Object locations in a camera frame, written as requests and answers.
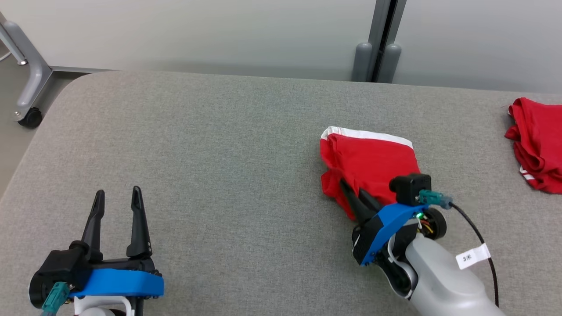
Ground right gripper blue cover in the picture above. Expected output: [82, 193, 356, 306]
[339, 178, 448, 300]

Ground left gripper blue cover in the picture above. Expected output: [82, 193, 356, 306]
[29, 186, 165, 316]

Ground red shorts white side panels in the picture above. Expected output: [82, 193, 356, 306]
[320, 126, 422, 221]

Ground red Bulls 23 jersey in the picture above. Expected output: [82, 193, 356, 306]
[505, 97, 562, 194]

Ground black caster wheel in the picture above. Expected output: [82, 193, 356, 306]
[18, 107, 43, 129]

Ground grey rounded partition foot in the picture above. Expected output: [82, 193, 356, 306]
[352, 42, 373, 83]
[378, 43, 402, 84]

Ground left camera cable teal plug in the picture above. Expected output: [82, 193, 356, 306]
[41, 282, 72, 316]

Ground white paper cable label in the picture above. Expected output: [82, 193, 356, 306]
[456, 244, 491, 270]

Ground grey vertical partition frame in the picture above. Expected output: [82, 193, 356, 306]
[368, 0, 408, 83]

